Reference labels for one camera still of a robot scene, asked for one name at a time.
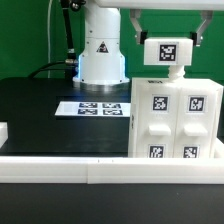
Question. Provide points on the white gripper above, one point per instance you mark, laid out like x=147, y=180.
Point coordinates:
x=136, y=5

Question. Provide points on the white cabinet top block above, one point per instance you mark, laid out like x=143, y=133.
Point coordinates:
x=168, y=51

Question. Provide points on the white cabinet door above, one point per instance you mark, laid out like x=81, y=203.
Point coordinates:
x=196, y=113
x=156, y=121

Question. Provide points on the white cabinet body box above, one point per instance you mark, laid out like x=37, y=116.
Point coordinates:
x=177, y=79

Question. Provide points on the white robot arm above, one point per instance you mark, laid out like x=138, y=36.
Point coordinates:
x=102, y=65

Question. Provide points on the white marker sheet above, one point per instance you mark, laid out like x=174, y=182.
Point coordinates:
x=93, y=109

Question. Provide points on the white U-shaped fence frame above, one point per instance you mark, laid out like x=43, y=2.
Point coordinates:
x=112, y=170

